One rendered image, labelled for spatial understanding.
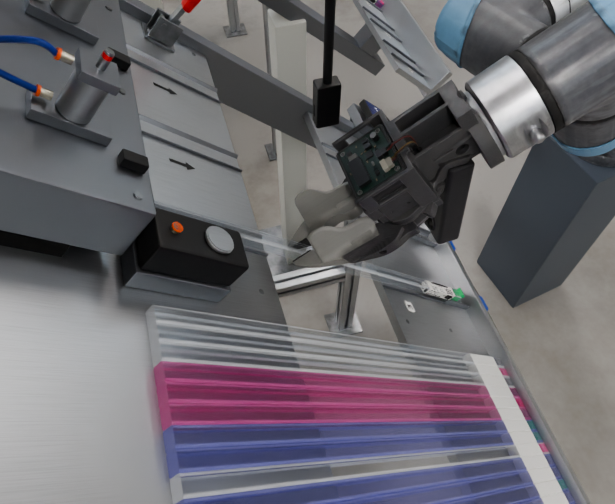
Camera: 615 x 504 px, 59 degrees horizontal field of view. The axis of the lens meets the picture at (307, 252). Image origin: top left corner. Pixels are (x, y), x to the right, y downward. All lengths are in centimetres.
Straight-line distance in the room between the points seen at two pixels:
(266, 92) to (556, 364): 116
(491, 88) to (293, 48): 67
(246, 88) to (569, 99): 44
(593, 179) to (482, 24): 72
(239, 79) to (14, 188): 47
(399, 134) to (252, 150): 153
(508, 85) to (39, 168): 34
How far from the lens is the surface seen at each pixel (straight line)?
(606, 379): 169
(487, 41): 60
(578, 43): 47
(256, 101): 78
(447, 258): 82
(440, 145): 46
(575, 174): 130
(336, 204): 52
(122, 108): 42
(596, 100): 48
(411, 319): 64
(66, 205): 34
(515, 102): 46
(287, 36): 107
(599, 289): 183
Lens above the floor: 139
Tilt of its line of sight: 56 degrees down
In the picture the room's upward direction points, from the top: straight up
